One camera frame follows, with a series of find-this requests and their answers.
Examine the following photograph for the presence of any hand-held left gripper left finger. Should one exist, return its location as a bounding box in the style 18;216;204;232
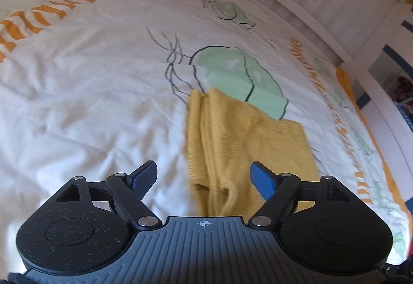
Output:
55;160;163;229

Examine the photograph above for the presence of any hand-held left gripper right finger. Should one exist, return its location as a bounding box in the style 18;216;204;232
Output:
248;161;355;228

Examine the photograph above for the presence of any yellow knit sweater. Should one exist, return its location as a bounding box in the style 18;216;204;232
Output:
185;88;319;217

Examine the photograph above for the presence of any white leaf print bedspread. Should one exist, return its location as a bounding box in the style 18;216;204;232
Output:
0;0;408;272

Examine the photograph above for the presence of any colourful clutter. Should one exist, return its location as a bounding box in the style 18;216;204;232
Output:
391;75;413;104

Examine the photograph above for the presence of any dark blue railing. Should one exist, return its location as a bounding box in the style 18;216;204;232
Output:
358;20;413;133

